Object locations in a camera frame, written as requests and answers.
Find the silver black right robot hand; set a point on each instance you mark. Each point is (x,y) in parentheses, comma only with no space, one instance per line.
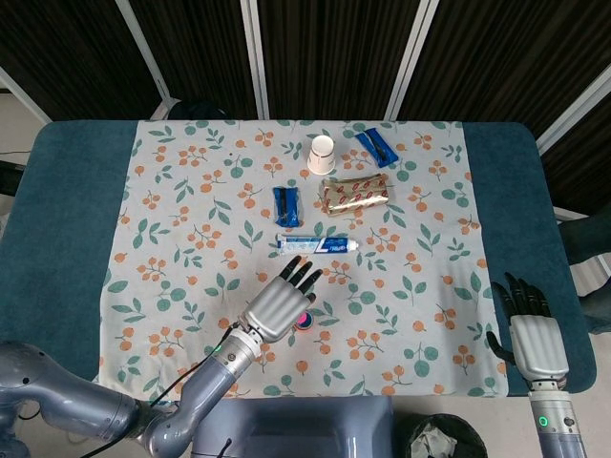
(539,348)

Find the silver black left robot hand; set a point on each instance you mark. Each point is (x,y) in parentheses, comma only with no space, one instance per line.
(277,305)

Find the pink plastic cup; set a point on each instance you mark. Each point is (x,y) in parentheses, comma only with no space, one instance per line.
(302,317)

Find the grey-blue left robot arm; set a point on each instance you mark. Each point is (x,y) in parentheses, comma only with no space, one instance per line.
(215,377)

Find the orange plastic cup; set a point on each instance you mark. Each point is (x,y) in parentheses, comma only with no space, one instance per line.
(305,331)

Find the blue white toothpaste tube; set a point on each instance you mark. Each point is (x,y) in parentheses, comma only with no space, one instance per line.
(315,244)

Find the blue snack packet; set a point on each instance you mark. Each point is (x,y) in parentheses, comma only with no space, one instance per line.
(286,207)
(377,148)

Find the grey-blue robot torso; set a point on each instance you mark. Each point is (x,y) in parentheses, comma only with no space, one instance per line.
(286,429)

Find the floral leaf print tablecloth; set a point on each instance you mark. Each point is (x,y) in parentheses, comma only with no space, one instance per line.
(167,229)

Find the gold foil wrapped package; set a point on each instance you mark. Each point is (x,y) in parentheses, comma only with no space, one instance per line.
(355,195)

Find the white paper cup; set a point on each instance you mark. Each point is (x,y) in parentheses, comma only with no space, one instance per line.
(321,160)

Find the black bag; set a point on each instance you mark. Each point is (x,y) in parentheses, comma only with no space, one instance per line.
(195,110)

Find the teal table cover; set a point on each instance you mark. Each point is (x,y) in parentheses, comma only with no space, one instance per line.
(62,214)

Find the black box device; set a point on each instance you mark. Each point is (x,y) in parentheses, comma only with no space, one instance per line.
(9,179)

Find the white screen frame post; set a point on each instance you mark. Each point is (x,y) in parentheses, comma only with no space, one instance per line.
(573,114)
(255,57)
(24,97)
(143,52)
(412,57)

